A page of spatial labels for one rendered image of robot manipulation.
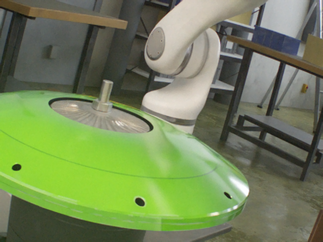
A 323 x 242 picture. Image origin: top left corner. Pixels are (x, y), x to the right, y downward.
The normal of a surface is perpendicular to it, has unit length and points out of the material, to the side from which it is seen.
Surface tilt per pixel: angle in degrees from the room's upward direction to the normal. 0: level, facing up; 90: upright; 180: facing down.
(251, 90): 90
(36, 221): 90
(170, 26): 89
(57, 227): 90
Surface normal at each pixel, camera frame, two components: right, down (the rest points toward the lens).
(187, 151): 0.47, -0.84
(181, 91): -0.21, -0.81
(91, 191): 0.28, -0.75
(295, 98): 0.65, 0.33
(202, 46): 0.56, 0.00
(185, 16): -0.77, -0.02
